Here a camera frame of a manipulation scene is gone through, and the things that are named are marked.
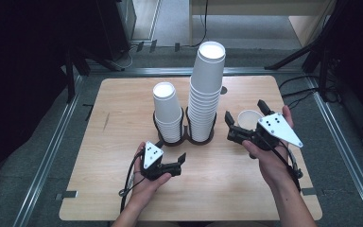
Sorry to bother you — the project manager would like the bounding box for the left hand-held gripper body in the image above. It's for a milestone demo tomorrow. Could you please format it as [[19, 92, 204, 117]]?
[[139, 140, 183, 182]]

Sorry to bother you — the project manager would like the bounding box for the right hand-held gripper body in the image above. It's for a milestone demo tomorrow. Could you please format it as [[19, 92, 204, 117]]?
[[226, 112, 304, 152]]

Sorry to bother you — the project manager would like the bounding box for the black double cup holder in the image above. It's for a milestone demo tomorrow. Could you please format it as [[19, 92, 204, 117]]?
[[152, 107, 217, 148]]

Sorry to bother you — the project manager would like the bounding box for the white paper cup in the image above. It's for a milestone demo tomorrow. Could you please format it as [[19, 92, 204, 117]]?
[[236, 109, 265, 131]]

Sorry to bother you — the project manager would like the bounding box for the tall stack of white cups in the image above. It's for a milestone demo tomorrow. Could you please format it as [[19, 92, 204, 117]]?
[[187, 41, 227, 143]]

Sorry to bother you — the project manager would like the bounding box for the person's left hand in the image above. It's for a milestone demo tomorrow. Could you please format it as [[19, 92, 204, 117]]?
[[130, 141, 173, 206]]

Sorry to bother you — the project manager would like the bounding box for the person's right hand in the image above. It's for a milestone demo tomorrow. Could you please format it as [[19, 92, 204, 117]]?
[[241, 104, 298, 190]]

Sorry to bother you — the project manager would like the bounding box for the short stack of white cups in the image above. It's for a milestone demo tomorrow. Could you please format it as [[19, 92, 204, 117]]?
[[152, 81, 184, 144]]

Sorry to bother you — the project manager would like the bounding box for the black tripod stand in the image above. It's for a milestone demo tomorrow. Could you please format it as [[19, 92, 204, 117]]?
[[264, 0, 339, 102]]

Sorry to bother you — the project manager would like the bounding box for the grey tape strip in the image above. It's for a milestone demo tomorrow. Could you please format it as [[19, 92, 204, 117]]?
[[301, 186, 318, 197]]

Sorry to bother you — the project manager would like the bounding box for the light wooden furniture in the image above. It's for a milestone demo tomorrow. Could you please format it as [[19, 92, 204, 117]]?
[[188, 0, 338, 47]]

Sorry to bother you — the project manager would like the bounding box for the dark curtain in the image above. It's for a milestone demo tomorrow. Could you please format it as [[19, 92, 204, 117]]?
[[0, 0, 108, 209], [325, 0, 363, 150]]

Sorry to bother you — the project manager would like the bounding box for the black metal stand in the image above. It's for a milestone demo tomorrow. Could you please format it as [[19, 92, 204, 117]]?
[[63, 46, 126, 104]]

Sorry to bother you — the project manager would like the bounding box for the black cabinet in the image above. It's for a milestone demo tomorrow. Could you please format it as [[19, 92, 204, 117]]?
[[95, 0, 137, 61]]

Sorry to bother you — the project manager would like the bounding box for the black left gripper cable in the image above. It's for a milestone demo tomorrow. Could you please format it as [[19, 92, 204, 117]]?
[[118, 150, 147, 214]]

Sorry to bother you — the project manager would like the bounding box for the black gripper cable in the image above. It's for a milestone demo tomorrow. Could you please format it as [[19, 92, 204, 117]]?
[[264, 138, 304, 194], [118, 150, 147, 214]]

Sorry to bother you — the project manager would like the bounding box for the black floor cable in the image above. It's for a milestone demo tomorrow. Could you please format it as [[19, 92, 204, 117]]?
[[278, 74, 312, 91], [285, 93, 317, 112], [281, 87, 318, 99]]

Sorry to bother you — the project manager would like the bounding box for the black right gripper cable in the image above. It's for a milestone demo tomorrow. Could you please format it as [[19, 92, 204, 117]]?
[[264, 138, 304, 194]]

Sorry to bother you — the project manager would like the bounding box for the aluminium frame rail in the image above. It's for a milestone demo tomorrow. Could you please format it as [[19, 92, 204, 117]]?
[[306, 75, 363, 227], [87, 66, 304, 77], [12, 75, 85, 227]]

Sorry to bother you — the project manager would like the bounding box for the white floor cable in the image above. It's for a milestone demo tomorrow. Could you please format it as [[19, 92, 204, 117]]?
[[114, 44, 138, 69]]

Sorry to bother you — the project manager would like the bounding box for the black hanging cable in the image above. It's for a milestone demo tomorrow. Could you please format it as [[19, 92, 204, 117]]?
[[182, 0, 210, 48]]

